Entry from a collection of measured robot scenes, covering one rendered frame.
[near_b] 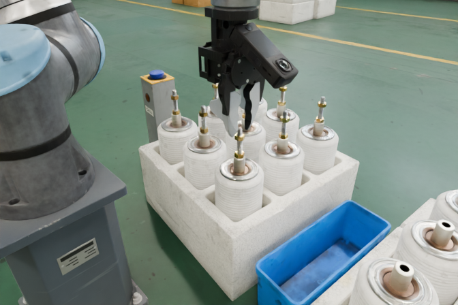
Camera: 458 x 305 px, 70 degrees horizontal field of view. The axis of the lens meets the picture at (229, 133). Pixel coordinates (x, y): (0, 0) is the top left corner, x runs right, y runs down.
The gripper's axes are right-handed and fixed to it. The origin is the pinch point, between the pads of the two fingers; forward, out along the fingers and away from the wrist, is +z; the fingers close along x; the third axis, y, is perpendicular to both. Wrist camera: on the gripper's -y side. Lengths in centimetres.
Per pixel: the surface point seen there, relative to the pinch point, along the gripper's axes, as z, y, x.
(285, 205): 16.5, -7.4, -5.1
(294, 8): 20, 153, -232
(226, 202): 14.1, -0.5, 4.5
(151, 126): 17.2, 41.1, -5.3
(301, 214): 21.8, -8.2, -10.3
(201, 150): 9.0, 10.8, 1.0
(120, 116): 34, 87, -18
